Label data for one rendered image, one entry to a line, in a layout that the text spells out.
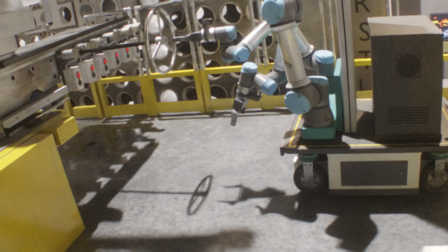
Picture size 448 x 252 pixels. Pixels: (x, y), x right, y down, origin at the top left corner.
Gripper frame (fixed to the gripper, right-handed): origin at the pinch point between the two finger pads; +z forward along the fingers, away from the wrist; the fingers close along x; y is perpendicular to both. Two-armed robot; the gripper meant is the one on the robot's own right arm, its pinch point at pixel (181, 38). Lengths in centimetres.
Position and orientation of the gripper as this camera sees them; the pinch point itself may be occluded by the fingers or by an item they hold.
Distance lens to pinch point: 233.6
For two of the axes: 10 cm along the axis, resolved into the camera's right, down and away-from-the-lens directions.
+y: 1.2, 9.5, 2.8
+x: 2.5, -3.0, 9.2
